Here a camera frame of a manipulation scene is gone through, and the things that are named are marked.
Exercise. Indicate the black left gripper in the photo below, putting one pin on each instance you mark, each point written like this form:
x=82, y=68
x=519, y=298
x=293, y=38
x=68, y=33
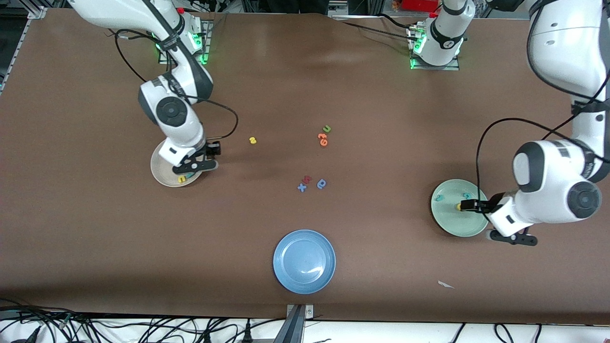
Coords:
x=489, y=205

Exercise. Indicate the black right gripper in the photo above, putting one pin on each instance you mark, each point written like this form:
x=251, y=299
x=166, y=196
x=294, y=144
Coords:
x=210, y=151

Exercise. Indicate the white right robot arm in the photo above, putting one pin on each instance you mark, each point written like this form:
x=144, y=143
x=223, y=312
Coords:
x=171, y=112

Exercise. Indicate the pale green plate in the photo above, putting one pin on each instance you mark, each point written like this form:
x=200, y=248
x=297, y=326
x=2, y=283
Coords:
x=452, y=219

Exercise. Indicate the beige brown plate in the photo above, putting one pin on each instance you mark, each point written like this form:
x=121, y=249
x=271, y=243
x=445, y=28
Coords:
x=164, y=174

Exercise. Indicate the white paper scrap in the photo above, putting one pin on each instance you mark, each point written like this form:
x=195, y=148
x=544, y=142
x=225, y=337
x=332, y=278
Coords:
x=444, y=284

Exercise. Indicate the brown table cover sheet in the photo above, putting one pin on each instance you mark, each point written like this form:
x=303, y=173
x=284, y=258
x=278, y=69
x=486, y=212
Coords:
x=305, y=85

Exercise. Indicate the blue letter a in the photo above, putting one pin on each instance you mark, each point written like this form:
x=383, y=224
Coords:
x=321, y=184

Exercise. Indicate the blue plate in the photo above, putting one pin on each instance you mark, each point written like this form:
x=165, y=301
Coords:
x=305, y=262

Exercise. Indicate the red box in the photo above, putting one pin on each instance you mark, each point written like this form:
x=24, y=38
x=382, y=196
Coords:
x=419, y=5

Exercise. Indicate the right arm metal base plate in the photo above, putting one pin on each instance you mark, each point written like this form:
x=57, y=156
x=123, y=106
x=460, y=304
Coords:
x=206, y=59

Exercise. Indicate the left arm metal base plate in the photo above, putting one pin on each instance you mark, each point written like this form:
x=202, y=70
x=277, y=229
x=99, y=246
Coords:
x=433, y=67

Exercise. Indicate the silver metal bracket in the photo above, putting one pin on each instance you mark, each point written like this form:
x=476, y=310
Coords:
x=309, y=310

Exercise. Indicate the aluminium frame post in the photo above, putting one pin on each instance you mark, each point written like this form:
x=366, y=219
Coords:
x=37, y=13

